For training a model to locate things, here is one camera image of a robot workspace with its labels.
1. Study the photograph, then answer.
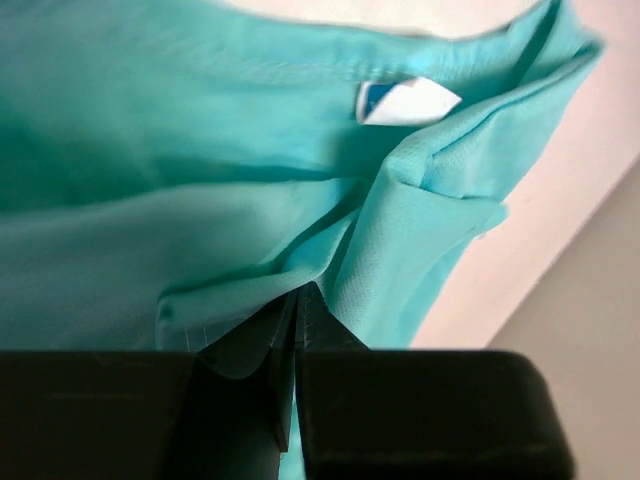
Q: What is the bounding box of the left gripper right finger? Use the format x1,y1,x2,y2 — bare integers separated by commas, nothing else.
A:
295,283,575,479

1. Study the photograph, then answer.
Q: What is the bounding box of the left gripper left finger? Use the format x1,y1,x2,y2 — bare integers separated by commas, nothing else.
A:
1,294,296,479

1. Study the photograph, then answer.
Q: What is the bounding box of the teal t shirt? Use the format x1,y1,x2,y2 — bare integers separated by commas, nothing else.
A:
1,1,603,479

